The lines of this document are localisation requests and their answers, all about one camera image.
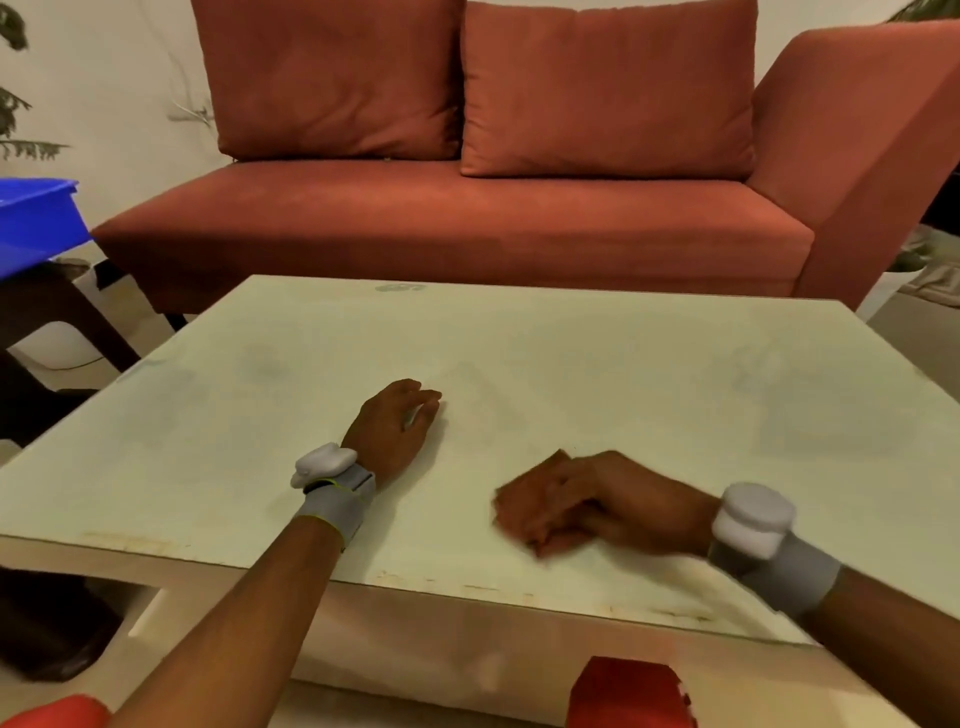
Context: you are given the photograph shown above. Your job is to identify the person's left hand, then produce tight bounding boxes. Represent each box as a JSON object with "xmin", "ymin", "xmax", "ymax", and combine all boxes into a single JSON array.
[{"xmin": 340, "ymin": 378, "xmax": 444, "ymax": 492}]

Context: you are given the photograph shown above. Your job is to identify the person's right hand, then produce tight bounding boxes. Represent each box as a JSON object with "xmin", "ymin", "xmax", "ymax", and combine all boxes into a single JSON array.
[{"xmin": 492, "ymin": 449, "xmax": 723, "ymax": 560}]

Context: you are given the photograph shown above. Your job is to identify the person's left forearm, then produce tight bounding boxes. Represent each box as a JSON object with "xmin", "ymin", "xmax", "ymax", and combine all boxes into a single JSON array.
[{"xmin": 107, "ymin": 515, "xmax": 346, "ymax": 728}]

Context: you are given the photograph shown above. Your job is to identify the person's right forearm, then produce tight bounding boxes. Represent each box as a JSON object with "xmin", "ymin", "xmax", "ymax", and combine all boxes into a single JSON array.
[{"xmin": 801, "ymin": 566, "xmax": 960, "ymax": 728}]

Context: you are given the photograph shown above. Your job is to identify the white low coffee table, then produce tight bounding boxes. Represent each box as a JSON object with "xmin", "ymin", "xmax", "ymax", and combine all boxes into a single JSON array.
[{"xmin": 0, "ymin": 274, "xmax": 960, "ymax": 728}]

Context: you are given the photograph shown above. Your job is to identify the grey left wrist tracker band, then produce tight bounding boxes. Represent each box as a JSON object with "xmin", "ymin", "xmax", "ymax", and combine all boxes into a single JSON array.
[{"xmin": 290, "ymin": 442, "xmax": 378, "ymax": 552}]

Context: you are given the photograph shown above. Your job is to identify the grey wrist tracker band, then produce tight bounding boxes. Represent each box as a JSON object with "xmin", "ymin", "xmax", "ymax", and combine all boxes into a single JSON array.
[
  {"xmin": 707, "ymin": 482, "xmax": 843, "ymax": 621},
  {"xmin": 290, "ymin": 442, "xmax": 378, "ymax": 552}
]

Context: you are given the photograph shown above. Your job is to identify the red-orange fabric sofa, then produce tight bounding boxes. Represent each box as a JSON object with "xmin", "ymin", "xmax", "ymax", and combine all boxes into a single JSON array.
[{"xmin": 91, "ymin": 0, "xmax": 960, "ymax": 316}]

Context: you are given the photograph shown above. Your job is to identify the person's red trouser legs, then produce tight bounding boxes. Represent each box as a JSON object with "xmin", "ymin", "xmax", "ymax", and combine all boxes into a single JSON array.
[{"xmin": 0, "ymin": 656, "xmax": 700, "ymax": 728}]

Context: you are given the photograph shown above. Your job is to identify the grey right wrist tracker band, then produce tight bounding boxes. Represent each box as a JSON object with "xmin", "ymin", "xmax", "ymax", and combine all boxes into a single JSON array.
[{"xmin": 707, "ymin": 482, "xmax": 843, "ymax": 621}]

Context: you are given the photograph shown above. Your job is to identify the red-orange sofa cushion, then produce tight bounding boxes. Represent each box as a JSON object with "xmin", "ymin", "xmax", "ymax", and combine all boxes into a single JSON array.
[
  {"xmin": 459, "ymin": 0, "xmax": 759, "ymax": 181},
  {"xmin": 190, "ymin": 0, "xmax": 466, "ymax": 162}
]

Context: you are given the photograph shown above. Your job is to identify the dark wooden side table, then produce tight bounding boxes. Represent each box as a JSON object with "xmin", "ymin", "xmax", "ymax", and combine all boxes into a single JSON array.
[{"xmin": 0, "ymin": 258, "xmax": 142, "ymax": 451}]

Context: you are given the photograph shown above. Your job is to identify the blue plastic tub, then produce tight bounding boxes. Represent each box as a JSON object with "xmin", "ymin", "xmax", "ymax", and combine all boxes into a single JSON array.
[{"xmin": 0, "ymin": 177, "xmax": 93, "ymax": 282}]

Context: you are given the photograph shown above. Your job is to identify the green potted plant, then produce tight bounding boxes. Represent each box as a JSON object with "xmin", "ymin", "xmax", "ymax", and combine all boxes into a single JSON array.
[{"xmin": 0, "ymin": 0, "xmax": 70, "ymax": 162}]

